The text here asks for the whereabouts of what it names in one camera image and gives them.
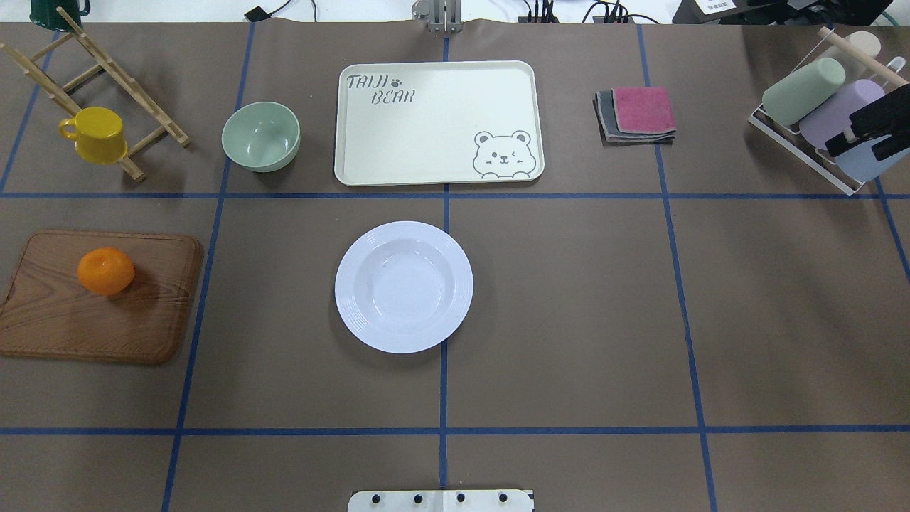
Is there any small black sensor puck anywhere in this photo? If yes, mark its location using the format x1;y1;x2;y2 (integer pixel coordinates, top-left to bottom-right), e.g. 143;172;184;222
244;6;272;23

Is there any green bowl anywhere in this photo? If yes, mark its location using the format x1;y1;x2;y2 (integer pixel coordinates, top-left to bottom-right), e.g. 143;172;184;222
220;101;301;173

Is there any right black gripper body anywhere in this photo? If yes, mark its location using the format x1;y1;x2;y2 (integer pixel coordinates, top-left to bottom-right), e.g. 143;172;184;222
849;84;909;139

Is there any metal clamp bracket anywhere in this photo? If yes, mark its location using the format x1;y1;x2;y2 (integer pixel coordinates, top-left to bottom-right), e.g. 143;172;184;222
412;0;464;33

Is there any cream bear tray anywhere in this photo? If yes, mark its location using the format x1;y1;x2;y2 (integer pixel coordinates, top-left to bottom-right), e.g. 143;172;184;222
334;60;545;187

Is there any wooden drying rack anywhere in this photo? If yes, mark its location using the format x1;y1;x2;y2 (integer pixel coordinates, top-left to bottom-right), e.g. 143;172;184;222
2;23;191;182

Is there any white round plate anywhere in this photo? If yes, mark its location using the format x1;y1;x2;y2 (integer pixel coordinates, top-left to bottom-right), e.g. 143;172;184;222
334;221;474;354

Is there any yellow mug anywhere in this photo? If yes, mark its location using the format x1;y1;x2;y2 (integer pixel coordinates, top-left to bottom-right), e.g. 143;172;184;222
58;107;128;165

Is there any white wire cup rack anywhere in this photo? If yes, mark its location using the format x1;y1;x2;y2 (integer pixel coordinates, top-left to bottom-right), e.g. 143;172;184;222
749;27;908;195

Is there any grey folded cloth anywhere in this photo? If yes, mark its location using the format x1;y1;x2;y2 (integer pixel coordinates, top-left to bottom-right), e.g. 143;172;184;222
594;88;677;144

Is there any dark green mug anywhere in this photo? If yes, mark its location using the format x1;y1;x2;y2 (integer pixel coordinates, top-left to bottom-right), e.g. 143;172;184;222
29;0;92;33

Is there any wooden cutting board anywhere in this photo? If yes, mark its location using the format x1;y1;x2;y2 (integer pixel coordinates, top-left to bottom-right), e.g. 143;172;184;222
1;229;203;364

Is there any beige tumbler cup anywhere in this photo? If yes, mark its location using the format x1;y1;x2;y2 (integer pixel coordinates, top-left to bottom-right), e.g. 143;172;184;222
845;31;882;59

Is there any green tumbler cup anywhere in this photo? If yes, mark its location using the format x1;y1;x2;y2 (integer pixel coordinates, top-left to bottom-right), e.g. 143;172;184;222
761;58;846;126

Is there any purple tumbler cup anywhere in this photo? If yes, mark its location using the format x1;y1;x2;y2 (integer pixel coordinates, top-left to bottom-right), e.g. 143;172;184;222
798;79;885;150

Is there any pink folded cloth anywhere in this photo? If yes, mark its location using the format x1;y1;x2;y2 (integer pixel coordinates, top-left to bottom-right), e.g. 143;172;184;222
612;87;677;135

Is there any blue tumbler cup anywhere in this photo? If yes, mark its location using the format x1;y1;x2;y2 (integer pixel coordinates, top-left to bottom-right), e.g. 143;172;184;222
835;137;909;182

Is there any orange fruit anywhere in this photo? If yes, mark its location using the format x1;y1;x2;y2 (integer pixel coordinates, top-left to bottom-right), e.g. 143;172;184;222
77;247;137;296

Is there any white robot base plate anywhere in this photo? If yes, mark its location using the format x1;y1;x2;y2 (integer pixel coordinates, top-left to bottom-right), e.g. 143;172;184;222
347;489;536;511

